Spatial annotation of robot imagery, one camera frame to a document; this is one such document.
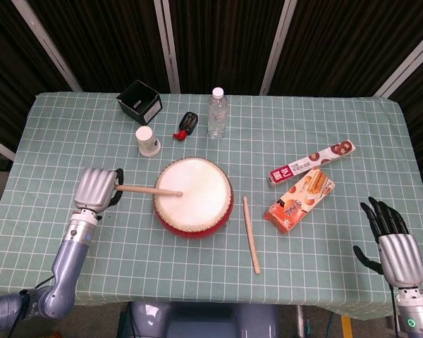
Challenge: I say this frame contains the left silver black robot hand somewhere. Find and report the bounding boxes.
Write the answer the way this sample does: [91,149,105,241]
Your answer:
[73,168,125,214]

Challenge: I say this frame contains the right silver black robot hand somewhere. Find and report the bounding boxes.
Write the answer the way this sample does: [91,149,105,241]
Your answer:
[352,196,423,289]

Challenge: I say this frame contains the wooden drumstick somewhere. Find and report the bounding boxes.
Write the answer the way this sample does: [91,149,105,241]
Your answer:
[114,184,183,197]
[242,196,261,275]

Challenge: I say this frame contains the green grid-patterned tablecloth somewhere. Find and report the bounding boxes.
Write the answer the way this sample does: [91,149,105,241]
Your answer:
[0,92,423,321]

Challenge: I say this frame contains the red drum with white skin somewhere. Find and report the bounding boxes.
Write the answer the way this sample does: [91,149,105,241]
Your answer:
[152,158,235,240]

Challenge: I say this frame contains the white paper cup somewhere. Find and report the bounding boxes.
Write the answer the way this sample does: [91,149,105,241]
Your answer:
[135,125,161,157]

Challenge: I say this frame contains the black open cardboard box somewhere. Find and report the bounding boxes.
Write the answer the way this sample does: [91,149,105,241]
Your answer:
[116,79,163,125]

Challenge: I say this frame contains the black and red small bottle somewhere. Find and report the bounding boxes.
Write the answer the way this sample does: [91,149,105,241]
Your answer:
[172,111,199,142]

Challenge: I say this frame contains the orange biscuit box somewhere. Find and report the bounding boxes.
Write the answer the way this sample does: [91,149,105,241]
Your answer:
[263,168,336,234]

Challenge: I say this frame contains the long baking paper box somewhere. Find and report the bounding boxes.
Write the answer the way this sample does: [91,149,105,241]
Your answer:
[267,139,357,186]

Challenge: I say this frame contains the clear plastic water bottle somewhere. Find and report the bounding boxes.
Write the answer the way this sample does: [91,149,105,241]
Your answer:
[207,87,229,139]

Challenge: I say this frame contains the blue grey robot torso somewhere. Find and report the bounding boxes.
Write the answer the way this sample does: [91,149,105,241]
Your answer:
[129,301,279,338]

